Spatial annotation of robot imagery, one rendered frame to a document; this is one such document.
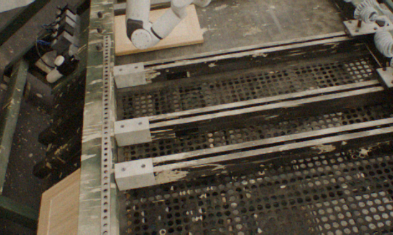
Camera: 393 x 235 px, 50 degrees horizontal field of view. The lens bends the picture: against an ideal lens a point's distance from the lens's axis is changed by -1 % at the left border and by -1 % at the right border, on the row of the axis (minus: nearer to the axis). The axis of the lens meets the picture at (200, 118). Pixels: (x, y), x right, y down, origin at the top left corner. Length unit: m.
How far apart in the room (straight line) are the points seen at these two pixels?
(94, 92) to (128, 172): 0.47
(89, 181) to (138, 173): 0.17
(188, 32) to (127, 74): 0.42
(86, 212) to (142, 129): 0.35
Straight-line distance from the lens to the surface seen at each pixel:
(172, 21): 1.64
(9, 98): 2.53
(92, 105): 1.71
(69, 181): 2.02
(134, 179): 1.42
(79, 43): 2.13
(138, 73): 1.78
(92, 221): 1.37
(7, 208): 2.11
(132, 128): 1.54
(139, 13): 1.64
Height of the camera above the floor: 1.71
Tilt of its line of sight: 20 degrees down
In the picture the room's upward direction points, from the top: 57 degrees clockwise
